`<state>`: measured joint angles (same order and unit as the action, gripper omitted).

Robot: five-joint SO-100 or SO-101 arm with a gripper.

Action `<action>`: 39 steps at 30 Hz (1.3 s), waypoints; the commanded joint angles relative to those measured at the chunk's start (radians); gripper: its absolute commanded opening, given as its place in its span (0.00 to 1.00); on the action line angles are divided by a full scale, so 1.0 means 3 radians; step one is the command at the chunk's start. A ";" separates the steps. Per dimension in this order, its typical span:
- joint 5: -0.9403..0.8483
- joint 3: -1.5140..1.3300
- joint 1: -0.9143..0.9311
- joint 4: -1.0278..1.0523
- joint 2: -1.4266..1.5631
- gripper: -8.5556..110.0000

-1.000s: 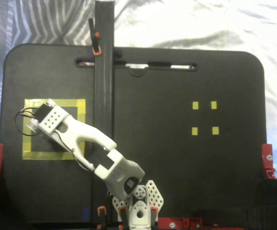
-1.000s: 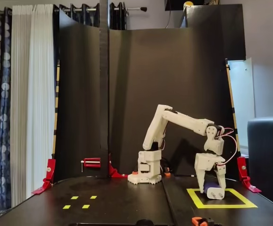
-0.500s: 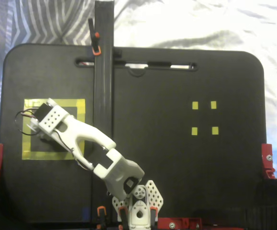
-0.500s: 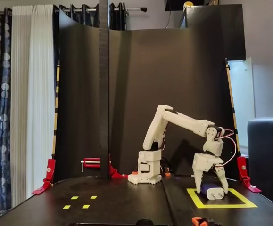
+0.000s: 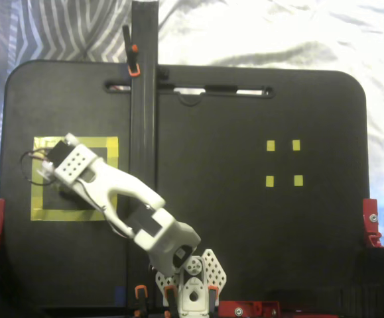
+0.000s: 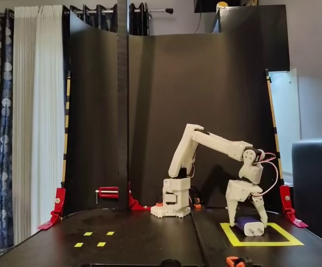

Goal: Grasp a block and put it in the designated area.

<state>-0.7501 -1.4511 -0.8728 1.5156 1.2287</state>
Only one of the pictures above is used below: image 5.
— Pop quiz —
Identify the small blue tape piece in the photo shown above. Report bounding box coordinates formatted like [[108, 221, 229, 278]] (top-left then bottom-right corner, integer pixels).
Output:
[[114, 286, 127, 306]]

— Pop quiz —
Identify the red screw clamp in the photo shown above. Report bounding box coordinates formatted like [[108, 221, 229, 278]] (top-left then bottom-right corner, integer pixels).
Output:
[[218, 299, 282, 318]]

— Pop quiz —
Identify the yellow tape square outline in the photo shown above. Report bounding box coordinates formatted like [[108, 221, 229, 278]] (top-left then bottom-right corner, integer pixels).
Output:
[[30, 135, 120, 222]]

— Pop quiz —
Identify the long black table bar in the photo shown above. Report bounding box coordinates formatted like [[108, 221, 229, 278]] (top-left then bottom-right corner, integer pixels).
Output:
[[127, 0, 161, 309]]

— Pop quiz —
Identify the orange black spring clamp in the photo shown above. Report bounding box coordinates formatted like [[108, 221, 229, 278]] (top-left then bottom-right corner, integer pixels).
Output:
[[122, 25, 142, 78], [208, 286, 220, 307], [164, 285, 179, 314], [134, 284, 149, 318]]

